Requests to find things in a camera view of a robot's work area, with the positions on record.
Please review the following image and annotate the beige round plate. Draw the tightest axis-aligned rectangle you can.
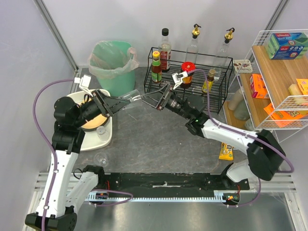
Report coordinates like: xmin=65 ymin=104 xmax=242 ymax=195
xmin=81 ymin=113 xmax=109 ymax=129

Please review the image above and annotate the clear drinking glass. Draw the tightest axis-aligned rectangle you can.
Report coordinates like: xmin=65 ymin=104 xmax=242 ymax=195
xmin=119 ymin=90 xmax=142 ymax=105
xmin=93 ymin=152 xmax=109 ymax=167

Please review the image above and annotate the sauce bottle yellow cap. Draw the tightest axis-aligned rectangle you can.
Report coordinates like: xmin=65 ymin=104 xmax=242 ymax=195
xmin=151 ymin=51 xmax=162 ymax=83

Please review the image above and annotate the small clear glass cup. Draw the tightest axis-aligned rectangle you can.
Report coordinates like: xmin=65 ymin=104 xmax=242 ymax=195
xmin=96 ymin=126 xmax=109 ymax=141

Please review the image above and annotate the chili sauce jar red lid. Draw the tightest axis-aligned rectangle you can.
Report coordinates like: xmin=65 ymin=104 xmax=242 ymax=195
xmin=180 ymin=62 xmax=195 ymax=89

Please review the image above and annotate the dark vinegar bottle black cap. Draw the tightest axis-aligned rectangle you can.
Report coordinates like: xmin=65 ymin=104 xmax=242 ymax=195
xmin=158 ymin=28 xmax=171 ymax=72

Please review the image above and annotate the small yellow label bottle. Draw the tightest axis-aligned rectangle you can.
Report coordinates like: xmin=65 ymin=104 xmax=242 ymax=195
xmin=202 ymin=69 xmax=216 ymax=93

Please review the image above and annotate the glass oil bottle gold spout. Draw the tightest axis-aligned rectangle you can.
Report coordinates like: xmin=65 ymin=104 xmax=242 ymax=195
xmin=185 ymin=24 xmax=201 ymax=64

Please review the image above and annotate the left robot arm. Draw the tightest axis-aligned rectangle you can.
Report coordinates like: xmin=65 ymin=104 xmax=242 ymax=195
xmin=25 ymin=90 xmax=131 ymax=231

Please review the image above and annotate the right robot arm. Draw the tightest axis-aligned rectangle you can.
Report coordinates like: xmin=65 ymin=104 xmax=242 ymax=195
xmin=141 ymin=85 xmax=285 ymax=182

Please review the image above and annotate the white rectangular basin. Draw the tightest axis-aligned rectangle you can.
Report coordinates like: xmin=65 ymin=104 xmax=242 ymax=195
xmin=67 ymin=91 xmax=113 ymax=152

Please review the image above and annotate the green trash bin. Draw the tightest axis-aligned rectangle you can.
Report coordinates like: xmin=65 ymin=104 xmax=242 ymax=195
xmin=89 ymin=41 xmax=136 ymax=97

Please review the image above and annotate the clear pink bin liner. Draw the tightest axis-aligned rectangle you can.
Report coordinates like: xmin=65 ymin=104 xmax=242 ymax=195
xmin=88 ymin=41 xmax=139 ymax=79

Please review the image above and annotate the beige pump bottle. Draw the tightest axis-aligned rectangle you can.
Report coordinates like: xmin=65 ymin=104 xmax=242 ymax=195
xmin=228 ymin=88 xmax=244 ymax=111

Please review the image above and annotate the green soap dispenser bottle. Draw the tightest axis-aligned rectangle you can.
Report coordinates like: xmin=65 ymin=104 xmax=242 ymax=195
xmin=234 ymin=100 xmax=250 ymax=121

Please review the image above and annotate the yellow M&Ms candy bag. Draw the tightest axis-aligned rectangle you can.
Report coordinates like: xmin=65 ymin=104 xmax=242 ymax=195
xmin=218 ymin=142 xmax=233 ymax=161

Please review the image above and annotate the clear bottle on shelf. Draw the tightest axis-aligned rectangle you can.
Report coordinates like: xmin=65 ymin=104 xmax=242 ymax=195
xmin=244 ymin=119 xmax=254 ymax=131

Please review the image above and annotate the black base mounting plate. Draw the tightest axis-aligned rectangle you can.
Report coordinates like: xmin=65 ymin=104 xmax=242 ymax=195
xmin=98 ymin=173 xmax=250 ymax=193

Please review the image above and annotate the white chocolate box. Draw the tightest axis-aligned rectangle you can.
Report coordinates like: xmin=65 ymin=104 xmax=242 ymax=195
xmin=233 ymin=59 xmax=253 ymax=74

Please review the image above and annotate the orange box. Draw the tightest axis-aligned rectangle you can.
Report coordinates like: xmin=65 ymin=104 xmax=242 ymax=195
xmin=249 ymin=74 xmax=269 ymax=99

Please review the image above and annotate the orange snack bag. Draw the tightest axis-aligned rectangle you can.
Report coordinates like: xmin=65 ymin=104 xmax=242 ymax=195
xmin=263 ymin=103 xmax=308 ymax=128

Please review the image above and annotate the green sponge pack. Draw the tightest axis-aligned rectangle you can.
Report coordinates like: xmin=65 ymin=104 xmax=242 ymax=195
xmin=265 ymin=32 xmax=308 ymax=60

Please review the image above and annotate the yellow sponge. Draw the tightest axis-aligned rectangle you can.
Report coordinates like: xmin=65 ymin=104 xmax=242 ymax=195
xmin=288 ymin=84 xmax=303 ymax=96

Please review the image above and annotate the yellow orange packet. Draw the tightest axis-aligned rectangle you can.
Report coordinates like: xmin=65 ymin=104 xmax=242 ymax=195
xmin=296 ymin=78 xmax=308 ymax=96

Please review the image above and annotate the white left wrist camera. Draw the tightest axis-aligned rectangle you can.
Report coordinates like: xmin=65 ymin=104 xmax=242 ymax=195
xmin=74 ymin=75 xmax=92 ymax=96

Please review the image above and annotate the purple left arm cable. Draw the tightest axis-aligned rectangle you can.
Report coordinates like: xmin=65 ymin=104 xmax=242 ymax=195
xmin=32 ymin=78 xmax=134 ymax=231

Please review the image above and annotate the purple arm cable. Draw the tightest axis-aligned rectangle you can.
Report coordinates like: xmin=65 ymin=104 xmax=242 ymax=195
xmin=32 ymin=78 xmax=134 ymax=231
xmin=186 ymin=68 xmax=295 ymax=207

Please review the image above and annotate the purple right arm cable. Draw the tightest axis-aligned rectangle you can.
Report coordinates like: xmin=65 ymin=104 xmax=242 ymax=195
xmin=186 ymin=68 xmax=295 ymax=207

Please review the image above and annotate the black wire rack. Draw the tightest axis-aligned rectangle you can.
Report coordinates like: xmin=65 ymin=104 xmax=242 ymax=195
xmin=143 ymin=47 xmax=233 ymax=113

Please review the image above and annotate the white cable duct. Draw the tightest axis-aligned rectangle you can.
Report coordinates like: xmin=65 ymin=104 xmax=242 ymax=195
xmin=86 ymin=187 xmax=226 ymax=203

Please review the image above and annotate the white wire shelf unit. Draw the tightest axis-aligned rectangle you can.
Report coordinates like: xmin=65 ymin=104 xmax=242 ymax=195
xmin=232 ymin=29 xmax=308 ymax=142

